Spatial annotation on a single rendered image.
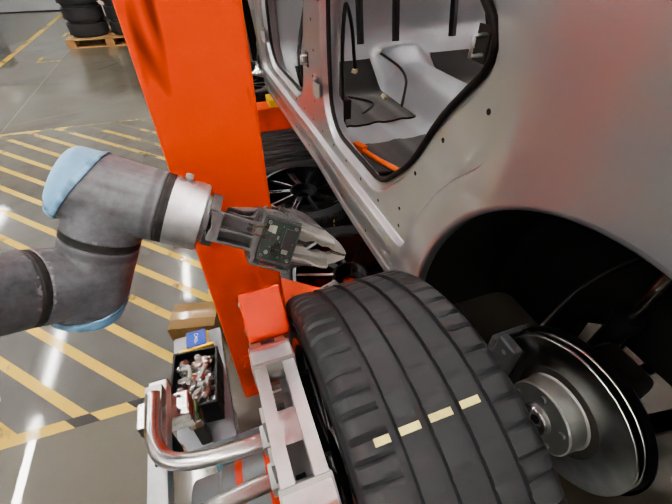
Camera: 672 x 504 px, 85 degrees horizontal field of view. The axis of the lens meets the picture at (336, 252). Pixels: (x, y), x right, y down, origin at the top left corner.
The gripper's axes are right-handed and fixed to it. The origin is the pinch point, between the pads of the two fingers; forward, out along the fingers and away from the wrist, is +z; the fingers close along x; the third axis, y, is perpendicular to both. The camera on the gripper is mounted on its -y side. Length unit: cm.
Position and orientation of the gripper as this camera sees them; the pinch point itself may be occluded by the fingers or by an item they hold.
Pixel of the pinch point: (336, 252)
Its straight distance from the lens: 58.0
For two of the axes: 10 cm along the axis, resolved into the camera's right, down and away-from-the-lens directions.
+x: 3.2, -9.4, -1.4
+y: 3.1, 2.4, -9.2
